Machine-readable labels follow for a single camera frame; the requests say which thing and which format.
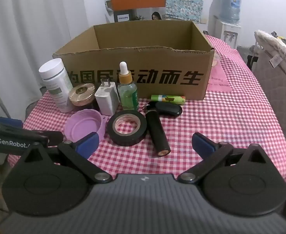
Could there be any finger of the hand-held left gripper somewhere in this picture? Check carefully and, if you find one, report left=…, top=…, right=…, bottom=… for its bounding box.
left=27, top=131, right=63, bottom=147
left=0, top=116, right=23, bottom=133

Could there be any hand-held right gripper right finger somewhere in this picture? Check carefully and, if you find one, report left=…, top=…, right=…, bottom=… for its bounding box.
left=178, top=132, right=267, bottom=184

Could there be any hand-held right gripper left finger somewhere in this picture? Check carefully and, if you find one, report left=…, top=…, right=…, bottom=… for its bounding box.
left=19, top=132, right=113, bottom=184

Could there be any purple plastic lid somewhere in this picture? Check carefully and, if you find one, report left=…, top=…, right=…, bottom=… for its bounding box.
left=64, top=109, right=107, bottom=144

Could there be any black electrical tape roll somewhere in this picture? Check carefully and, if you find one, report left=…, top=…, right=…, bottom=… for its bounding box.
left=106, top=110, right=148, bottom=147

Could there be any white charger plug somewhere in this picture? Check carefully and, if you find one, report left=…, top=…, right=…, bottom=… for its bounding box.
left=94, top=79, right=120, bottom=116

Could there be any black cylindrical tube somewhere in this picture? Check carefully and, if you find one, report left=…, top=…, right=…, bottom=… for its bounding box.
left=145, top=110, right=171, bottom=157

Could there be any black key fob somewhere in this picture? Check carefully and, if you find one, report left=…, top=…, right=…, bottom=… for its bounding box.
left=143, top=101, right=183, bottom=116

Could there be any white pill bottle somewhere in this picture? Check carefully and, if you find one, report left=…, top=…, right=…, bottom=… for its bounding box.
left=39, top=58, right=74, bottom=113

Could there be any green bag roll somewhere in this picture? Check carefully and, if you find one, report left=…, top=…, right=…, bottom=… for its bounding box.
left=151, top=95, right=186, bottom=106

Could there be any green glass dropper bottle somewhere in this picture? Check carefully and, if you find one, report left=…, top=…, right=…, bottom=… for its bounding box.
left=118, top=61, right=139, bottom=111

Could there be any brown cardboard box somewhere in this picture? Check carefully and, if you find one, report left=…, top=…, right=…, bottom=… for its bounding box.
left=52, top=20, right=215, bottom=101

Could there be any red checked tablecloth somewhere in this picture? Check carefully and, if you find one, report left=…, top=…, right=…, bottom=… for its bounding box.
left=8, top=35, right=286, bottom=183

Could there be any gold lidded jar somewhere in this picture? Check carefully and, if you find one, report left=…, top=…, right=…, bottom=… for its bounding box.
left=68, top=83, right=96, bottom=107

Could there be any pink paper card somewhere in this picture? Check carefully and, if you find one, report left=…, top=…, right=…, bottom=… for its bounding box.
left=206, top=62, right=232, bottom=93

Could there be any white curtain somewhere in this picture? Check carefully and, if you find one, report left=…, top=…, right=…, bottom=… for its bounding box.
left=0, top=0, right=90, bottom=125

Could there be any quilted grey sofa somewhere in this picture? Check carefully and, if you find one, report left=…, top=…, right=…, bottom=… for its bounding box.
left=252, top=29, right=286, bottom=137

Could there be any white water dispenser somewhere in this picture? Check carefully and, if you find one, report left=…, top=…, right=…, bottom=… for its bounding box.
left=215, top=19, right=242, bottom=49

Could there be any blue water bottle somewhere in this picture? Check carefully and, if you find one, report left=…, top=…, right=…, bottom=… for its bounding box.
left=220, top=0, right=244, bottom=23

